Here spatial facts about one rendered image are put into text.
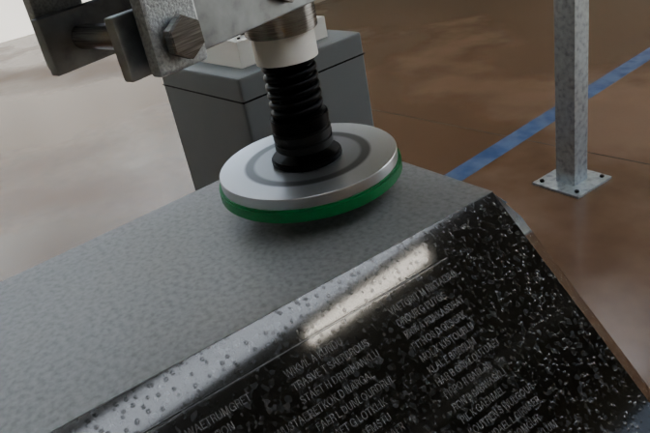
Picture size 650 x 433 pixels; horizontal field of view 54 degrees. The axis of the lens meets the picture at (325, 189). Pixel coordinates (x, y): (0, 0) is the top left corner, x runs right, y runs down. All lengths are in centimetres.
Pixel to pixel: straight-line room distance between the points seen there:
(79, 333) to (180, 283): 11
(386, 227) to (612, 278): 140
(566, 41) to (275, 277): 181
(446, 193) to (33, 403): 47
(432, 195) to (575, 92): 165
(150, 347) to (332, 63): 116
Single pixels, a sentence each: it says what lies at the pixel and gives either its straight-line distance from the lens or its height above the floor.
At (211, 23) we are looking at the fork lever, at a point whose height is 108.
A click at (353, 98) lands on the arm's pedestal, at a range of 172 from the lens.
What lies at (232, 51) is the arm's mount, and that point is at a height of 84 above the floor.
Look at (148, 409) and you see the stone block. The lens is 58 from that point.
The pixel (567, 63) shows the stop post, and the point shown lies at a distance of 235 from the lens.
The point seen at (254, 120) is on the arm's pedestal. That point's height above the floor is 69.
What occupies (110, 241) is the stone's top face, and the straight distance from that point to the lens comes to 82.
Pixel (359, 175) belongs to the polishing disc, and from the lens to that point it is 69.
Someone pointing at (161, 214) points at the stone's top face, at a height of 83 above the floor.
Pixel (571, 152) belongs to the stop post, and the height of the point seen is 14.
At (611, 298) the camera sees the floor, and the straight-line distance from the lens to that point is 196.
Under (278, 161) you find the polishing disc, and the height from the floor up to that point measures 89.
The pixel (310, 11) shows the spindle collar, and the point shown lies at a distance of 69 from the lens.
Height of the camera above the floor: 118
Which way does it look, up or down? 26 degrees down
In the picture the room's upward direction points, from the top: 11 degrees counter-clockwise
